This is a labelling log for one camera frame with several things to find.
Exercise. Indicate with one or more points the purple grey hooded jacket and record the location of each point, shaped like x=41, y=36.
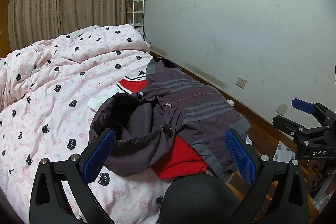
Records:
x=168, y=113

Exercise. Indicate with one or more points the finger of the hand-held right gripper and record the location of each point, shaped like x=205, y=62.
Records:
x=286, y=125
x=303, y=106

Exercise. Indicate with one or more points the white shelf rack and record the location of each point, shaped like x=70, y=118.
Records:
x=135, y=11

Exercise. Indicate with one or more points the white wall socket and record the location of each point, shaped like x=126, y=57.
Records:
x=281, y=109
x=241, y=82

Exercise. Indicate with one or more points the pink cat-print duvet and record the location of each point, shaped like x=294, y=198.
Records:
x=52, y=108

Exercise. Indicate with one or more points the white bathroom scale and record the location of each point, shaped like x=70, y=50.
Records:
x=284, y=153

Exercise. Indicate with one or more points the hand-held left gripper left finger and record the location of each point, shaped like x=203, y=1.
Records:
x=99, y=155

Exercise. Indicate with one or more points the clear plastic bag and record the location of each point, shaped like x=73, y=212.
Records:
x=323, y=204

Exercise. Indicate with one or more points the small white toy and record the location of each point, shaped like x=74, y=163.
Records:
x=230, y=102

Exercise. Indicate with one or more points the red garment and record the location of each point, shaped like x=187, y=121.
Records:
x=181, y=158

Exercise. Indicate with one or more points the white tissue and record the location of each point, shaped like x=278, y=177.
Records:
x=95, y=104

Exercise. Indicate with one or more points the person's right hand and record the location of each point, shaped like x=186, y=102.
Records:
x=319, y=172

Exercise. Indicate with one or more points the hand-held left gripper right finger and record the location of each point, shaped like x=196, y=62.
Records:
x=240, y=158

